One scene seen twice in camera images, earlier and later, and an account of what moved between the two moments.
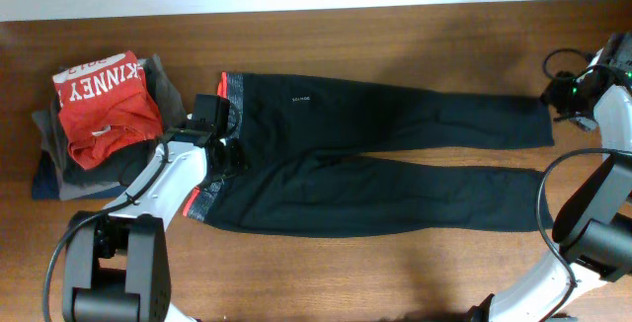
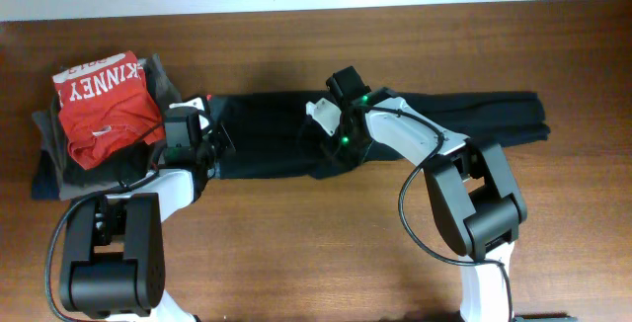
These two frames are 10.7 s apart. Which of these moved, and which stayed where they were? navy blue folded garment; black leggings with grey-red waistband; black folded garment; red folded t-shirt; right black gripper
Moved: right black gripper; black leggings with grey-red waistband
Stayed: navy blue folded garment; black folded garment; red folded t-shirt
